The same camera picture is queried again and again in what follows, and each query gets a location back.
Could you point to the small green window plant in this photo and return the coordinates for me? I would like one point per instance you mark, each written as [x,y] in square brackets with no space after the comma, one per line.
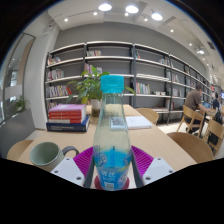
[20,105]

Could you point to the pink book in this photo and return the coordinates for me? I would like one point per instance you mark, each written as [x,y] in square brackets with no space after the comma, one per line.
[66,107]

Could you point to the grey shelf unit with books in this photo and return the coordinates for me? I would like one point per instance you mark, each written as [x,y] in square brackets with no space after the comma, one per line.
[150,66]

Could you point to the light wooden chair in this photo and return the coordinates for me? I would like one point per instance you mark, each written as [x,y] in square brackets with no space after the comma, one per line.
[215,130]
[148,115]
[188,115]
[190,146]
[18,151]

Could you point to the red book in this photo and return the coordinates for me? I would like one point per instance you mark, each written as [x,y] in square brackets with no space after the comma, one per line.
[65,117]

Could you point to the potted green leafy plant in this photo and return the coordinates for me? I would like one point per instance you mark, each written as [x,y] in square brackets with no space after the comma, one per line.
[88,88]

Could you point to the white printed booklet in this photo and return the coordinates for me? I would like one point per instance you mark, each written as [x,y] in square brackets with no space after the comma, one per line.
[138,122]

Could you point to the thick dark blue book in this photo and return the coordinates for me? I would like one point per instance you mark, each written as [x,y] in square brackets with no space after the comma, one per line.
[66,127]

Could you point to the green mug with dotted pattern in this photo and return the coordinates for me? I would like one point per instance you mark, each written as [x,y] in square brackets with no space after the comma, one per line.
[46,155]

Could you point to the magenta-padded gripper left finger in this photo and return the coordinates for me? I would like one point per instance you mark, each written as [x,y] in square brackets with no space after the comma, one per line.
[66,170]

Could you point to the clear bottle with blue cap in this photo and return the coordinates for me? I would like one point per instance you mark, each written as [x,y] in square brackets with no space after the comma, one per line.
[111,140]

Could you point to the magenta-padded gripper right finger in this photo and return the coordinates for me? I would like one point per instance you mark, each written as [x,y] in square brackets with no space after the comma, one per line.
[156,168]

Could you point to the person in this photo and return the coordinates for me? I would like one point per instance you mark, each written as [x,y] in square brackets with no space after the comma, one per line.
[193,100]
[216,103]

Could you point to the group of ceiling lights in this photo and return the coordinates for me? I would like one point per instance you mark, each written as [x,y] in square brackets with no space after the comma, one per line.
[132,9]

